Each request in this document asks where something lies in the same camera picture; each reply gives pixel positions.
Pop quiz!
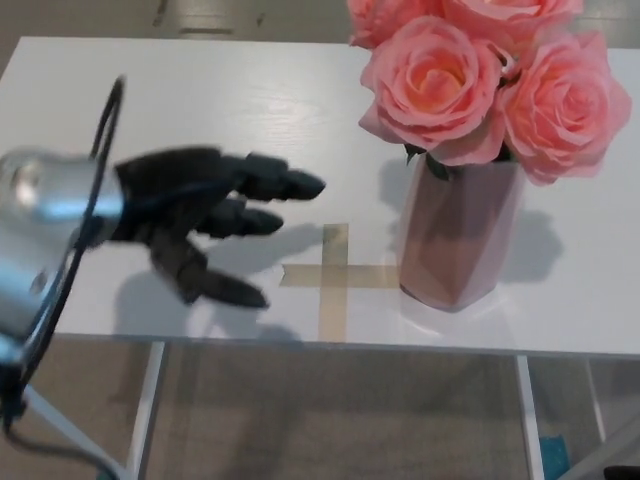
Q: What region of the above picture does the pink faceted ceramic vase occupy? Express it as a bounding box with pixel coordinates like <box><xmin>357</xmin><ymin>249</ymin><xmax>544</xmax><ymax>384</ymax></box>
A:
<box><xmin>398</xmin><ymin>152</ymin><xmax>526</xmax><ymax>314</ymax></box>

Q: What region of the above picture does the pink artificial rose bouquet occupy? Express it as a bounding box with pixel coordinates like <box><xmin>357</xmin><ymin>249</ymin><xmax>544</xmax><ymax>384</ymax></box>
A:
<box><xmin>346</xmin><ymin>0</ymin><xmax>634</xmax><ymax>186</ymax></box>

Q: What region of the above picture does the white table leg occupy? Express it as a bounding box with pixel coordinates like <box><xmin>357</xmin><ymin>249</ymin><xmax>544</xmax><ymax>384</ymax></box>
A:
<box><xmin>584</xmin><ymin>359</ymin><xmax>607</xmax><ymax>441</ymax></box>
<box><xmin>124</xmin><ymin>342</ymin><xmax>166</xmax><ymax>480</ymax></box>
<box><xmin>517</xmin><ymin>354</ymin><xmax>545</xmax><ymax>480</ymax></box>

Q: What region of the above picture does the teal floor tape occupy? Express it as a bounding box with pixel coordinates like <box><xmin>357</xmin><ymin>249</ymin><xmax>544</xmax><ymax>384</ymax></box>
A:
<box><xmin>539</xmin><ymin>433</ymin><xmax>571</xmax><ymax>480</ymax></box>

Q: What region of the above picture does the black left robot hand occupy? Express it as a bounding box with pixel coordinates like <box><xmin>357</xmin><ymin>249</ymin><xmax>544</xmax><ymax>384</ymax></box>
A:
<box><xmin>107</xmin><ymin>144</ymin><xmax>327</xmax><ymax>309</ymax></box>

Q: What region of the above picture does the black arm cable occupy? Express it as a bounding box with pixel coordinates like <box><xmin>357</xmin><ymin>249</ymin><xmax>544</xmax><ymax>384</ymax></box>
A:
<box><xmin>0</xmin><ymin>74</ymin><xmax>129</xmax><ymax>480</ymax></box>

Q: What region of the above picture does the light blue metal stand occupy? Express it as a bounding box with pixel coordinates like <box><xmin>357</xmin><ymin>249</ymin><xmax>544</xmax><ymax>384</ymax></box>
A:
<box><xmin>19</xmin><ymin>384</ymin><xmax>131</xmax><ymax>480</ymax></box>

